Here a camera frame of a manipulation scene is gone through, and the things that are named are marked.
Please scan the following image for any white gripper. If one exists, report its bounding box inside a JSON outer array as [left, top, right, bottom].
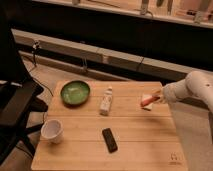
[[152, 83, 181, 103]]

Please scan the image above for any red pepper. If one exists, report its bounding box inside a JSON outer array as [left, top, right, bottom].
[[141, 96, 156, 107]]

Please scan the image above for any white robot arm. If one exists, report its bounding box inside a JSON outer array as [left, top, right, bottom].
[[152, 71, 213, 114]]

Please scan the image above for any white sponge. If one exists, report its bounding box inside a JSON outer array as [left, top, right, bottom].
[[141, 94, 153, 110]]

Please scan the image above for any white plastic bottle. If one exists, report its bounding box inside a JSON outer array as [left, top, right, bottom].
[[100, 86, 113, 116]]

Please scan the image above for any wooden table board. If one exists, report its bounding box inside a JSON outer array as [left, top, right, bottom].
[[31, 81, 188, 171]]

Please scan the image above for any black rectangular block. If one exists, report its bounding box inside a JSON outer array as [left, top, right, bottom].
[[102, 128, 118, 153]]

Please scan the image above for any green bowl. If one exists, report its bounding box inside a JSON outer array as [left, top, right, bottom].
[[60, 80, 90, 106]]

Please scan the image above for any white cup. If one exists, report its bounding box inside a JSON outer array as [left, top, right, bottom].
[[41, 119, 63, 144]]

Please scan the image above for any black office chair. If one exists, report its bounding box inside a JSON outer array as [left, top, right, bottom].
[[0, 11, 48, 165]]

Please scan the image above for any black cable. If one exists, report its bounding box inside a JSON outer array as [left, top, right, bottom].
[[19, 41, 54, 98]]

